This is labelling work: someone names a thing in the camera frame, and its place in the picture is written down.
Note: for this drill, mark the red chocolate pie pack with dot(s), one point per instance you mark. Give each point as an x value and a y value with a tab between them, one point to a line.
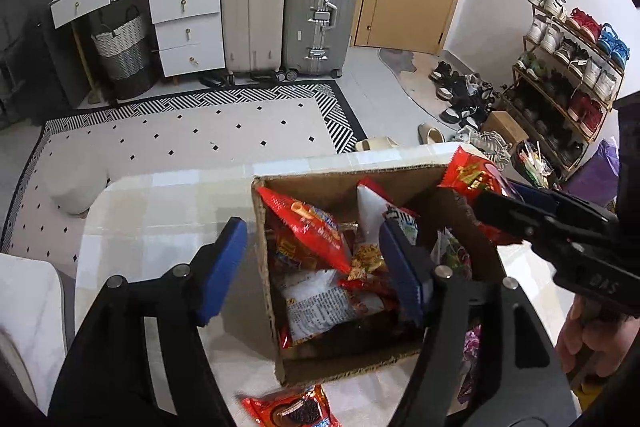
470	174

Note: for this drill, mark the white drawer desk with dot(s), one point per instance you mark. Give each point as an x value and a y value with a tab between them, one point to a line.
188	32

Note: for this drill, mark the beige hard suitcase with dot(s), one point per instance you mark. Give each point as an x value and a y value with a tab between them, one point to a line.
252	31

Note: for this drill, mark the striped woven laundry basket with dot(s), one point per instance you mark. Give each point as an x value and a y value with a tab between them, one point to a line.
125	54

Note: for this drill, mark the red snack pack on table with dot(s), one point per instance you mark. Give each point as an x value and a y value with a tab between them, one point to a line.
315	302

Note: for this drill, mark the black white patterned rug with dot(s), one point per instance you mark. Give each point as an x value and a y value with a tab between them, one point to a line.
201	129

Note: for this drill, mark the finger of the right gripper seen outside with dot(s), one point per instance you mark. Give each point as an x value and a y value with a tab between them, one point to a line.
525	211

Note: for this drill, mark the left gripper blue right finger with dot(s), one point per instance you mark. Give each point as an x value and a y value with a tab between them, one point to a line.
410	271

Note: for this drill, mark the red chip bag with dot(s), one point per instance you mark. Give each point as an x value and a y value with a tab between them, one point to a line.
313	227

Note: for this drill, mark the brown cardboard SF box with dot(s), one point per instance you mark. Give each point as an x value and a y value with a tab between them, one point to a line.
448	232

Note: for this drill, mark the purple plastic bag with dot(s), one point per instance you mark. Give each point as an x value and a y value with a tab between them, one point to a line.
597	180

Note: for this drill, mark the person's right hand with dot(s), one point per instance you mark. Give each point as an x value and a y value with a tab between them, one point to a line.
611	340

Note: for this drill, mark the silver aluminium suitcase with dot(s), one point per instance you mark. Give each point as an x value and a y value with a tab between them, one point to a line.
316	37

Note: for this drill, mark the purple candy bag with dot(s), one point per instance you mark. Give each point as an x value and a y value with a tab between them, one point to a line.
470	356

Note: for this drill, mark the red chocolate cookie pack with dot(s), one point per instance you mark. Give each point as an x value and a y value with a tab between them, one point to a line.
294	407

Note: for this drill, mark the white red noodle snack bag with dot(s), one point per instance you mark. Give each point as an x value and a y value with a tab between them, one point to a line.
374	208

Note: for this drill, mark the wooden shoe rack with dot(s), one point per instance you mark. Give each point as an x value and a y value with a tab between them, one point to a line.
565	82

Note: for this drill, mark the grey door mat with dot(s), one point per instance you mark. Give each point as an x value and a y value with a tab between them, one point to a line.
413	72

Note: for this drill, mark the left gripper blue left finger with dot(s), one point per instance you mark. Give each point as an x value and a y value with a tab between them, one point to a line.
215	267

